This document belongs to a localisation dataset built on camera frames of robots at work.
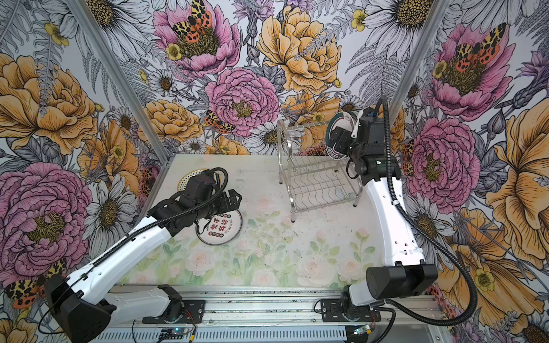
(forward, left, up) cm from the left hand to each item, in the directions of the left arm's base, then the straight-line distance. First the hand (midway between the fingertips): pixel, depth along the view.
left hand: (229, 206), depth 77 cm
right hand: (+13, -38, +18) cm, 44 cm away
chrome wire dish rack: (+28, -34, -16) cm, 47 cm away
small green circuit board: (-34, +18, -22) cm, 44 cm away
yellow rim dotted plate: (+27, +29, -17) cm, 43 cm away
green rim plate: (+3, +7, -21) cm, 22 cm away
